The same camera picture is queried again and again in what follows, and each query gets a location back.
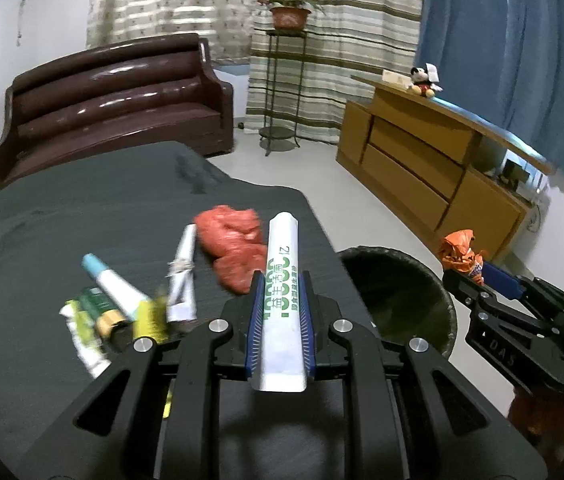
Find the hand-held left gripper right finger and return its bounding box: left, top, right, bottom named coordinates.
left=301, top=270, right=548, bottom=480

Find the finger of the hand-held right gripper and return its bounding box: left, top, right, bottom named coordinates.
left=480, top=262, right=564, bottom=313
left=440, top=270, right=537, bottom=333

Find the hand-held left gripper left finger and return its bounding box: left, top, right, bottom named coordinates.
left=14, top=270, right=267, bottom=480

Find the white tube green print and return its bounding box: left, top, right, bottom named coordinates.
left=251, top=212, right=309, bottom=394

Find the orange plastic bag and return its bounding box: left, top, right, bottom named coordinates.
left=439, top=230, right=486, bottom=287

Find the red plastic bag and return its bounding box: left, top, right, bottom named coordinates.
left=212, top=245, right=269, bottom=296
left=195, top=205, right=263, bottom=259

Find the black trash bin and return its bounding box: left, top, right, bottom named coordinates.
left=337, top=246, right=458, bottom=361

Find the white tube light blue cap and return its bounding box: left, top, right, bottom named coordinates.
left=82, top=254, right=153, bottom=322

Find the twisted white wrapper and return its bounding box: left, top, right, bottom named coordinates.
left=166, top=224, right=197, bottom=323

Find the yellow crumpled wrapper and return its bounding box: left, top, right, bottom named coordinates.
left=132, top=294, right=169, bottom=346

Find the small dark box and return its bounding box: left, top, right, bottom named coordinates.
left=502, top=157, right=530, bottom=186

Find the wooden cabinet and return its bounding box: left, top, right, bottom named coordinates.
left=336, top=76, right=557, bottom=263

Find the dark green tube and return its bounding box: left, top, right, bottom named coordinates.
left=79, top=287, right=129, bottom=339

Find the crumpled white green wrapper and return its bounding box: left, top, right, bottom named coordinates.
left=59, top=300, right=111, bottom=379

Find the metal plant stand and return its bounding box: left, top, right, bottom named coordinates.
left=258, top=29, right=309, bottom=157

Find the mouse plush toy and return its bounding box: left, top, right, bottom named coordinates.
left=408, top=62, right=443, bottom=98

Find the small white box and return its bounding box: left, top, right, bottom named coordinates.
left=382, top=69, right=410, bottom=90

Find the blue curtain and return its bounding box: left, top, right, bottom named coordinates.
left=414, top=0, right=564, bottom=188

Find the striped curtain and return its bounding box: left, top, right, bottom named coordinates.
left=244, top=0, right=425, bottom=143

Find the brown leather sofa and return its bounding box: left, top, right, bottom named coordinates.
left=0, top=32, right=235, bottom=193

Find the potted plant red pot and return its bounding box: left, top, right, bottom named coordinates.
left=257, top=0, right=326, bottom=31

